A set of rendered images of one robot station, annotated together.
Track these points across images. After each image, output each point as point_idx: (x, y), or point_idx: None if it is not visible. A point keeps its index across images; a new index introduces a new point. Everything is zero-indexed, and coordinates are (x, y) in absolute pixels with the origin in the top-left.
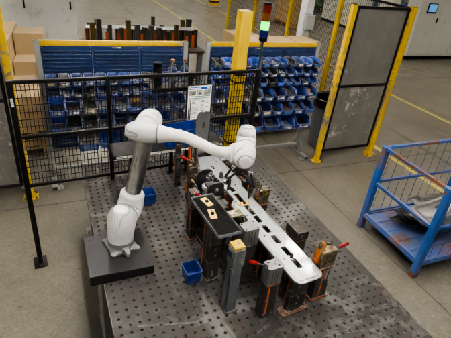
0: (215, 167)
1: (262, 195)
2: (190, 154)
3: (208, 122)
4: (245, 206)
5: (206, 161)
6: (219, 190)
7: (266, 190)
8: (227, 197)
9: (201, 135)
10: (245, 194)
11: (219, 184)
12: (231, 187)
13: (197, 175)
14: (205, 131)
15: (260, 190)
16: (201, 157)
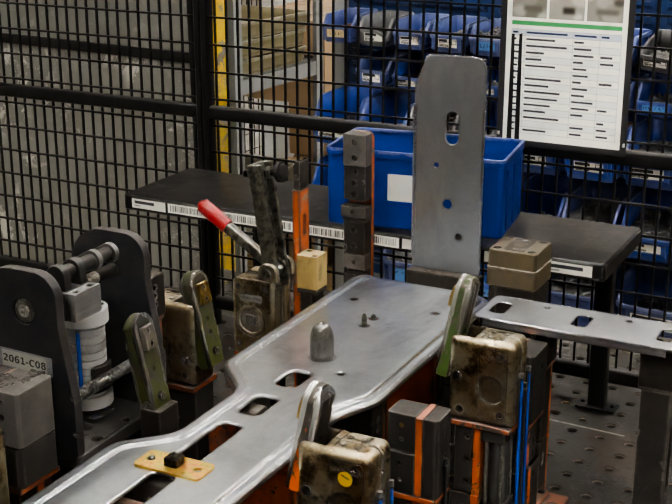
0: (384, 325)
1: (320, 479)
2: (296, 228)
3: (478, 117)
4: (165, 485)
5: (391, 300)
6: (34, 320)
7: (338, 455)
8: (224, 439)
9: (443, 178)
10: (267, 442)
11: (27, 278)
12: (276, 400)
13: (74, 247)
14: (466, 162)
15: (304, 435)
16: (409, 284)
